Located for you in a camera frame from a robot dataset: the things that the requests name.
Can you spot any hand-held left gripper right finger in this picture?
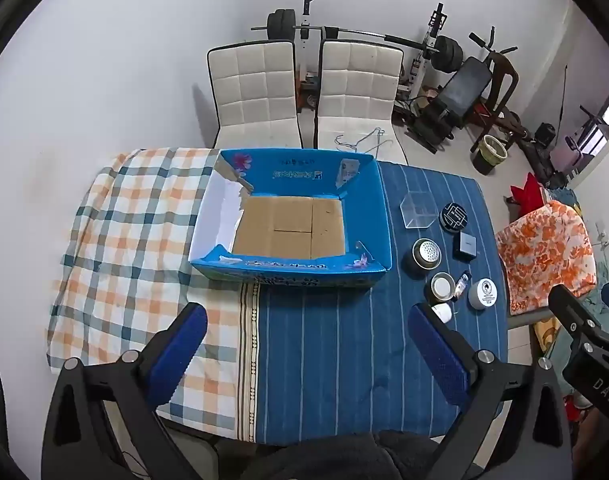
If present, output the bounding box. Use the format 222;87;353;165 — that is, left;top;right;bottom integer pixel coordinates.
408;302;573;480

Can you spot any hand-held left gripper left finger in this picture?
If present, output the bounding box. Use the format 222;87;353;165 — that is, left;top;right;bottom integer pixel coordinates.
41;302;208;480

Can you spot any small silver jar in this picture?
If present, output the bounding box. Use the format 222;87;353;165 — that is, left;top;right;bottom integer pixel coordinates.
431;272;458;303

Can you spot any small dark bottle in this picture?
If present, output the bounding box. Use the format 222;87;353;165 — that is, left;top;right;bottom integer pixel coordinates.
452;270;473;303

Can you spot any white round jar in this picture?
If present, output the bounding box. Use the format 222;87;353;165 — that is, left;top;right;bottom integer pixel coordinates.
468;278;500;311

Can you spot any metal strainer cup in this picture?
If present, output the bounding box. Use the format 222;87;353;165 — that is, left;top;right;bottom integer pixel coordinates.
411;238;443;276

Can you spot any dark square box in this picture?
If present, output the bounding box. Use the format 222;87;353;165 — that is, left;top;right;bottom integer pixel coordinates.
453;232;478;261

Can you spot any black round tin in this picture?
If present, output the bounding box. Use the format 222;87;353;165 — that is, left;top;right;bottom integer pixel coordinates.
439;202;468;233

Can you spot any clear acrylic box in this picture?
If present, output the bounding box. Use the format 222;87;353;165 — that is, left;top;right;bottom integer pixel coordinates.
401;191;443;230

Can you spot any blue cardboard box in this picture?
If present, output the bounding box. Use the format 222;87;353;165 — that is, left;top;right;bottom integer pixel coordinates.
188;147;395;291

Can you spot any orange floral blanket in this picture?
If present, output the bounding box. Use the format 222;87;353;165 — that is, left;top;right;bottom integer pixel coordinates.
495;200;598;316

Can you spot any plaid and blue striped tablecloth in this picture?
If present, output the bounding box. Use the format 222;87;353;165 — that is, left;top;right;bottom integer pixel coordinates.
45;147;509;446

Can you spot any red cloth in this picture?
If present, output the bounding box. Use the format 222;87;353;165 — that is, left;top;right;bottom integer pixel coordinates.
509;172;556;216

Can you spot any dark exercise equipment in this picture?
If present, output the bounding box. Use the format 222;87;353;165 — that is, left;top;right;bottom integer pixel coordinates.
517;122;570;187

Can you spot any green waste bin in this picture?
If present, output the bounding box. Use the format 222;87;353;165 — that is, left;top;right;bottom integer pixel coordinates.
471;135;508;176

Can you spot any brown exercise machine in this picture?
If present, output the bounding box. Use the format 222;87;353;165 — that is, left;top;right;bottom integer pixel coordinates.
469;27;535;161

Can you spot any black weight bench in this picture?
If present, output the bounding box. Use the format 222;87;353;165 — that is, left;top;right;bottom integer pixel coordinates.
405;57;490;153

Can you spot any white padded chair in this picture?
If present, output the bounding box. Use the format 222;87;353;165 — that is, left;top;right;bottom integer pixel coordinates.
315;39;409;166
207;40;305;150

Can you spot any barbell with black plates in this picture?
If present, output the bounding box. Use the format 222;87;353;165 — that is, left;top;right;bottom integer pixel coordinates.
251;8;465;73

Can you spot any white barbell rack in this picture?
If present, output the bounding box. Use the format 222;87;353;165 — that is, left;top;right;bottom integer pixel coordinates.
294;0;448;111

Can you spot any metal wire hanger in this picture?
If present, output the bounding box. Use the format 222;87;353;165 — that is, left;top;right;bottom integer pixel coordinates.
335;127;400;154

